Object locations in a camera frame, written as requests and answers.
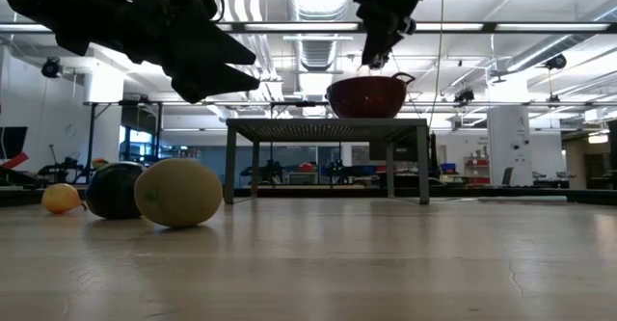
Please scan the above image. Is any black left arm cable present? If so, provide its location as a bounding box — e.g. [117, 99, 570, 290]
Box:
[204, 0, 227, 23]

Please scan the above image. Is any silver ventilation duct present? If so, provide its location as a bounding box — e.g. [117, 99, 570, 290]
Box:
[286, 0, 357, 73]

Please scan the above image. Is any purple colander bowl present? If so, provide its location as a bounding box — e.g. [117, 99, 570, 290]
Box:
[325, 72, 416, 120]

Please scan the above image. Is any black hanging spotlight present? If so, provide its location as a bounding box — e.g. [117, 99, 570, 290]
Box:
[452, 87, 477, 107]
[40, 56, 64, 80]
[545, 52, 569, 72]
[368, 53, 393, 71]

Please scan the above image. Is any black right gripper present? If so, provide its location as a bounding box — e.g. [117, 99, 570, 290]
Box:
[353, 0, 418, 66]

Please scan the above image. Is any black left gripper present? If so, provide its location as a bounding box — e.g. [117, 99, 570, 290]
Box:
[110, 0, 261, 105]

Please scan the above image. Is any oval toy melon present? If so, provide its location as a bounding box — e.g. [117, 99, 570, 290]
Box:
[133, 158, 225, 229]

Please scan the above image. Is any black overhead crossbar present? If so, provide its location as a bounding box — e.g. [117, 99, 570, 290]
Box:
[0, 20, 617, 36]

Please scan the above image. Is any black wall monitor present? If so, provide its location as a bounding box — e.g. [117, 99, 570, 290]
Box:
[0, 126, 29, 161]

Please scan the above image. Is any dark background machine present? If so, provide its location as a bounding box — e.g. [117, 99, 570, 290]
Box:
[37, 143, 89, 185]

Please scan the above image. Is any red storage shelf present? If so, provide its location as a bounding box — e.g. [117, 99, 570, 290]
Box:
[463, 155, 492, 186]

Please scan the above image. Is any red bar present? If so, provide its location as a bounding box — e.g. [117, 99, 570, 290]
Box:
[0, 151, 30, 171]

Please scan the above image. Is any dark round toy watermelon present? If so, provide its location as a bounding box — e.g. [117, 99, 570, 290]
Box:
[85, 160, 148, 221]

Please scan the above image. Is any grey perforated metal shelf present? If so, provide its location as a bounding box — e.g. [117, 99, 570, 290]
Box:
[225, 117, 432, 205]

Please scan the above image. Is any black metal table frame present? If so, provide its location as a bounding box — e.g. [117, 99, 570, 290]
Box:
[0, 184, 617, 207]

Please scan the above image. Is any small orange toy fruit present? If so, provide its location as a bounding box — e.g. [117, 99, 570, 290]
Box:
[40, 182, 86, 215]

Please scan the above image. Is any thin hanging rope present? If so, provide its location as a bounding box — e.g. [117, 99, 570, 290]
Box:
[427, 0, 445, 130]

